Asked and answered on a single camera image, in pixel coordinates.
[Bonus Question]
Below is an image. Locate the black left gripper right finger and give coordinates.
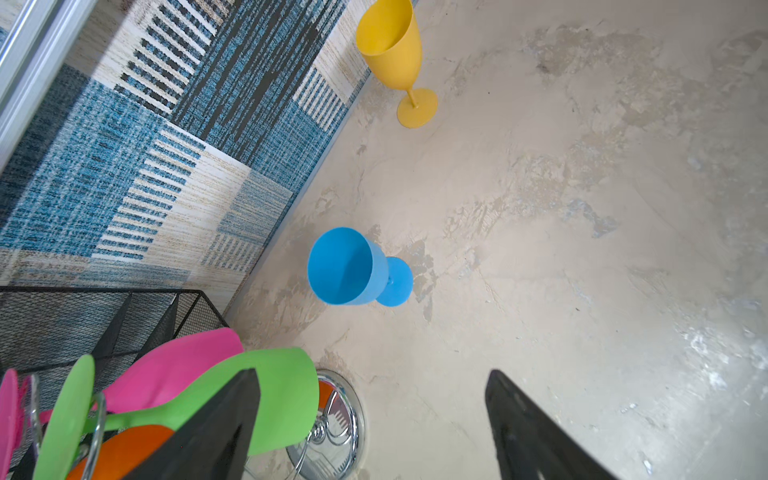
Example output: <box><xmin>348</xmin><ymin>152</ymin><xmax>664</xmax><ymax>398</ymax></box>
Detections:
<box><xmin>484</xmin><ymin>369</ymin><xmax>615</xmax><ymax>479</ymax></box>

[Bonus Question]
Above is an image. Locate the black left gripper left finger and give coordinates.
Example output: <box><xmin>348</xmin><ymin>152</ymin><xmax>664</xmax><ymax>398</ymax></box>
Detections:
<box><xmin>126</xmin><ymin>369</ymin><xmax>261</xmax><ymax>479</ymax></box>

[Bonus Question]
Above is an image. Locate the pink plastic wine glass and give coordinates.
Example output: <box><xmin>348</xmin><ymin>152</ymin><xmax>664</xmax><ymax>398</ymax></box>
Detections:
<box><xmin>1</xmin><ymin>328</ymin><xmax>244</xmax><ymax>478</ymax></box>

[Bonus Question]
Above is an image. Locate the green plastic wine glass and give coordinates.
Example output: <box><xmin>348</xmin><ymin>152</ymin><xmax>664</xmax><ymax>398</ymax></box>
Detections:
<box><xmin>32</xmin><ymin>348</ymin><xmax>319</xmax><ymax>479</ymax></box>

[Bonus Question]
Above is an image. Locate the blue plastic wine glass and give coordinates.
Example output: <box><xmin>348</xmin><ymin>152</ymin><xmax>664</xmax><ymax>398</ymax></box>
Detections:
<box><xmin>307</xmin><ymin>227</ymin><xmax>414</xmax><ymax>307</ymax></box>

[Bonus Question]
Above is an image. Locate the yellow plastic wine glass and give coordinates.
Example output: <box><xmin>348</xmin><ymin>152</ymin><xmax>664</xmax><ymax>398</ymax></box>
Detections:
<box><xmin>355</xmin><ymin>0</ymin><xmax>438</xmax><ymax>129</ymax></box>

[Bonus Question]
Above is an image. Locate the orange plastic wine glass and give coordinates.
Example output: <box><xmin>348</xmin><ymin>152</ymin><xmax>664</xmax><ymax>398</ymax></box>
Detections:
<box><xmin>92</xmin><ymin>425</ymin><xmax>174</xmax><ymax>480</ymax></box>

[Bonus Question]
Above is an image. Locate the chrome wire wine glass rack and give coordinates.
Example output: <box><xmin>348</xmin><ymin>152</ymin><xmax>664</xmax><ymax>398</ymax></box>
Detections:
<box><xmin>23</xmin><ymin>368</ymin><xmax>366</xmax><ymax>480</ymax></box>

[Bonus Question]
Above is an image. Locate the black wire shelf rack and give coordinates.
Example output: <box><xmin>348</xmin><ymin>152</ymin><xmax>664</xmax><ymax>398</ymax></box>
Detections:
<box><xmin>0</xmin><ymin>286</ymin><xmax>230</xmax><ymax>385</ymax></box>

